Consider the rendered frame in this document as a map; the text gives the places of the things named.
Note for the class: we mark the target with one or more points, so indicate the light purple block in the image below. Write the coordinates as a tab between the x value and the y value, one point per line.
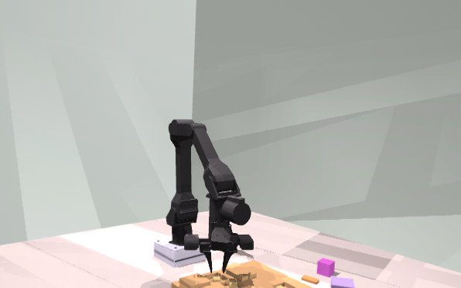
341	282

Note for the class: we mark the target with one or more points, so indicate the pink cube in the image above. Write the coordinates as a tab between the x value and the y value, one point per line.
326	267

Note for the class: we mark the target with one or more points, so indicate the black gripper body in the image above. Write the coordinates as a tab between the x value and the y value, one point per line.
192	242

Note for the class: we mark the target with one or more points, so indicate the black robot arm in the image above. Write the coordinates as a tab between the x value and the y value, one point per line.
217	178

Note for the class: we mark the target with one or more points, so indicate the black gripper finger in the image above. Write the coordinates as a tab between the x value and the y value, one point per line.
209	260
227	256

